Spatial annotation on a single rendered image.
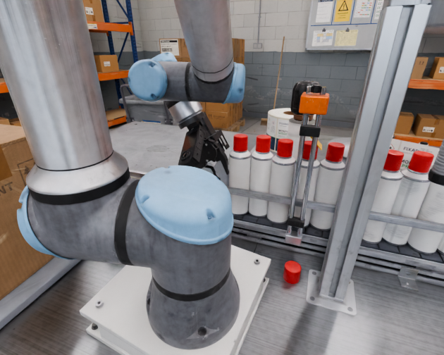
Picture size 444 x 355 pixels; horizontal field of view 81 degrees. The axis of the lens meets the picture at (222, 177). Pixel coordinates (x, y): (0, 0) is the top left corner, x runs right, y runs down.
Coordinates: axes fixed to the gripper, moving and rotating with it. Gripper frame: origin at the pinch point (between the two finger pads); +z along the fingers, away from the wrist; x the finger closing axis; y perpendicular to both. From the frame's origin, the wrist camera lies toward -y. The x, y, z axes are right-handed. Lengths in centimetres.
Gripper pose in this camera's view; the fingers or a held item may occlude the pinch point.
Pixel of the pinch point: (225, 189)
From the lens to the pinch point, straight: 68.1
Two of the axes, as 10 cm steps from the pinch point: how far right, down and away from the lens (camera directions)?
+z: 4.7, 8.5, 2.3
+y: 3.4, -4.2, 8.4
